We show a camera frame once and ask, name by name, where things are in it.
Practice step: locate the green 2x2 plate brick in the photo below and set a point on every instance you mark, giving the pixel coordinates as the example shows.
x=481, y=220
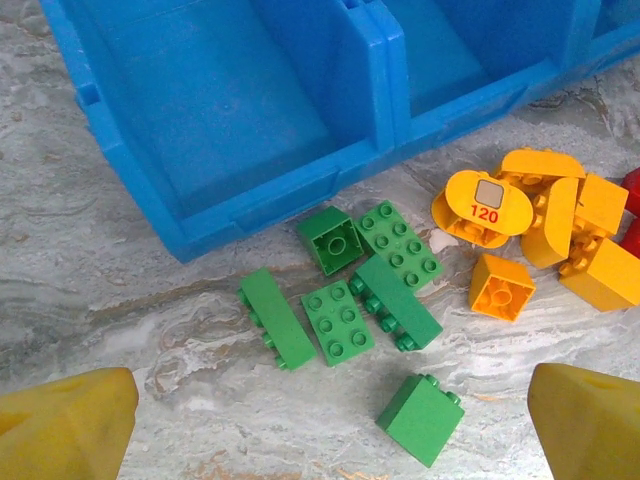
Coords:
x=337, y=324

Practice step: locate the green hollow square lego brick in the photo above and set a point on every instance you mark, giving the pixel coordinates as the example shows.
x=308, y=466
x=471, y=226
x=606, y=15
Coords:
x=330, y=240

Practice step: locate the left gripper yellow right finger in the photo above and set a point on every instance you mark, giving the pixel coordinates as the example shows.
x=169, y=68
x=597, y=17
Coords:
x=590, y=430

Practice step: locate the green long lego brick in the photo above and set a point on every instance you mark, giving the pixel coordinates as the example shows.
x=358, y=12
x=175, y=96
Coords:
x=277, y=317
x=397, y=302

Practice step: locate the yellow curved lego brick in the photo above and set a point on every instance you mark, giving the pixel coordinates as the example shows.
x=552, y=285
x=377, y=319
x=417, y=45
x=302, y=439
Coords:
x=542, y=165
x=550, y=225

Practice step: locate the red lego brick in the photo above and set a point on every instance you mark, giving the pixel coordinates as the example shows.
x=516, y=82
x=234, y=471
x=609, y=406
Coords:
x=632, y=186
x=632, y=239

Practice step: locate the orange hollow square lego brick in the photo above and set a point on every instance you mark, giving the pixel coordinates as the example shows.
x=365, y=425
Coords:
x=501, y=287

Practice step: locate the yellow oval lego printed 120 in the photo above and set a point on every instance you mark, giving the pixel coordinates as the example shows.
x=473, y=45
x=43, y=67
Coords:
x=482, y=207

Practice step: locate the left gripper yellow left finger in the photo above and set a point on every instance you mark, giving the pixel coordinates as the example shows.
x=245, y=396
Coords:
x=65, y=430

